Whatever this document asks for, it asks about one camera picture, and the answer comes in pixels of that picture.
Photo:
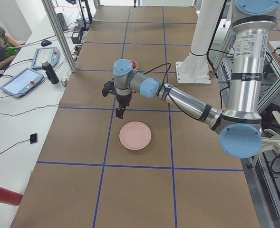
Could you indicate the pink plate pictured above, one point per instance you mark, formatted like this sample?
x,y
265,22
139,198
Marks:
x,y
135,135

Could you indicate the black power strip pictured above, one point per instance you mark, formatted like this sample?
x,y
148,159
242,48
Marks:
x,y
62,21

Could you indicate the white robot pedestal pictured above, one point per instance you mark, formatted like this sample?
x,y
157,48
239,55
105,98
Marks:
x,y
194,69

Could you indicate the upper blue teach pendant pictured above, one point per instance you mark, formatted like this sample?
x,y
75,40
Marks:
x,y
50,54

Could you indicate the black computer mouse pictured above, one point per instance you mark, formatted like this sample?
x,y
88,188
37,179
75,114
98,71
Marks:
x,y
45,43

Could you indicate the black bottle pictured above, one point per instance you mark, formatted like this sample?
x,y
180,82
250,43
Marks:
x,y
47,67

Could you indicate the pink bowl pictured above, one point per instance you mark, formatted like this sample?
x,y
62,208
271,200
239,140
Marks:
x,y
136,66

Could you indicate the red bottle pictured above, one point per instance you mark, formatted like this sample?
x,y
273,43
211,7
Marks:
x,y
10,197

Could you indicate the aluminium frame post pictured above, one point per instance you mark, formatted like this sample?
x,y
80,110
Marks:
x,y
49,8

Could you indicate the lower blue teach pendant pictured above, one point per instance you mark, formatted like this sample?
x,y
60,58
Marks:
x,y
22,83

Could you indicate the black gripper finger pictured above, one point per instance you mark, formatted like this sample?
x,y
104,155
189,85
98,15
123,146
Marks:
x,y
120,111

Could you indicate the red yellow apple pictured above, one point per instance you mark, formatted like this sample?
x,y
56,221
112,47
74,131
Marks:
x,y
134,64

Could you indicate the blue teach pendant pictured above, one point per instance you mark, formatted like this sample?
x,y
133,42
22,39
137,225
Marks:
x,y
50,54
22,83

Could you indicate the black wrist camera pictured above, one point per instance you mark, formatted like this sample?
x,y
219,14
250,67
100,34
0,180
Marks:
x,y
109,88

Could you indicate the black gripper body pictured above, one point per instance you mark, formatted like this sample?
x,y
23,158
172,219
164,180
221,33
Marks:
x,y
123,99

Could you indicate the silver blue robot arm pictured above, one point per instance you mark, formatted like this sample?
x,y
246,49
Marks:
x,y
239,126

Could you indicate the small black puck device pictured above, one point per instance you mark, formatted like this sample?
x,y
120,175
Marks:
x,y
33,138

